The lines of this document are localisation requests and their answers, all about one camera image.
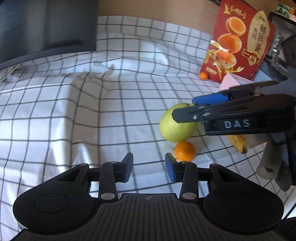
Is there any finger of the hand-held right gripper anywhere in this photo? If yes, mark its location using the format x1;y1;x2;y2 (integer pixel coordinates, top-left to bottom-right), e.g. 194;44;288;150
192;81;280;106
172;94;273;123

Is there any pink cardboard box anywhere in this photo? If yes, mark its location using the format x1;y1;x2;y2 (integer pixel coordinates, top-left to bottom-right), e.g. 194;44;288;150
219;73;255;91

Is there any large spotted yellow banana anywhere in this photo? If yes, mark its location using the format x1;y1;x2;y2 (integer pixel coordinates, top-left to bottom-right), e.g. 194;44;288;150
225;134;249;154

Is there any black glass-panel computer case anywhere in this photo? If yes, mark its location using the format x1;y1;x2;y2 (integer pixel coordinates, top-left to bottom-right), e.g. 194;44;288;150
261;9;296;82

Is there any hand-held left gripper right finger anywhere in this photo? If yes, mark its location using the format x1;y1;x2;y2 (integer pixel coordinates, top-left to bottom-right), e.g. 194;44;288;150
165;152;234;202

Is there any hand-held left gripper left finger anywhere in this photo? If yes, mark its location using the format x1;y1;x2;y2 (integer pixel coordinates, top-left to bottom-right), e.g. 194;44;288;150
55;152;134;201

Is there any red snack box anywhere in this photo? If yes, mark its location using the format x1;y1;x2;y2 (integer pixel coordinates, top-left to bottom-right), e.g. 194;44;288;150
199;0;277;84

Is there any person's right hand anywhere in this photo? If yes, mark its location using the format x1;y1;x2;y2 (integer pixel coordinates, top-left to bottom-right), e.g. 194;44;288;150
257;139;293;192

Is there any green apple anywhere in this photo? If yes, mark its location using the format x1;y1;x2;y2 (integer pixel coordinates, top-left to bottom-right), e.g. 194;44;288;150
159;103;204;142

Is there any white black-checked tablecloth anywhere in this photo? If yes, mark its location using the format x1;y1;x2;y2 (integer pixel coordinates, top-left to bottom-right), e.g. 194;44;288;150
0;16;296;241

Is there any black monitor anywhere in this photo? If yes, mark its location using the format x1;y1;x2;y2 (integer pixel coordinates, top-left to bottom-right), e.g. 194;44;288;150
0;0;97;64

